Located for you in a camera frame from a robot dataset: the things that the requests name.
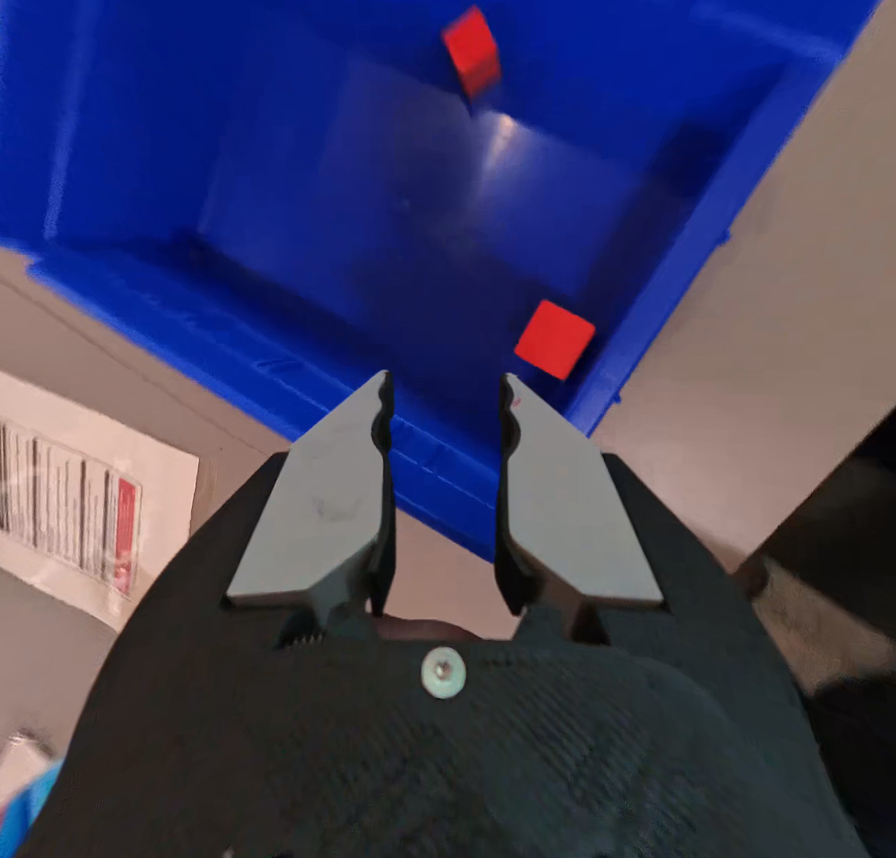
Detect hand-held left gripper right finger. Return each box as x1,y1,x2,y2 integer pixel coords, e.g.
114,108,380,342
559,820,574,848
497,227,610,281
494,372,665,617

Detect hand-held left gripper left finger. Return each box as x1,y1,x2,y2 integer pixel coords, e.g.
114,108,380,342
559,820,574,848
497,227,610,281
225,370,397,617

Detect red wooden cube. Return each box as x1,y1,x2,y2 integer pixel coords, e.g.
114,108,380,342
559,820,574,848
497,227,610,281
440,4,504,100
513,299,598,383

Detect blue plastic bin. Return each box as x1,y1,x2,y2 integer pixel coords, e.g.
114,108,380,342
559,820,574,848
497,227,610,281
0,0,896,565

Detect laminated label sheet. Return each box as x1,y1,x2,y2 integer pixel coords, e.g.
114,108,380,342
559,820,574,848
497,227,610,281
0,370,202,626

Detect blue object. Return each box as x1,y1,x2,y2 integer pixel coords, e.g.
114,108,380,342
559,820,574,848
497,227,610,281
0,728,67,858

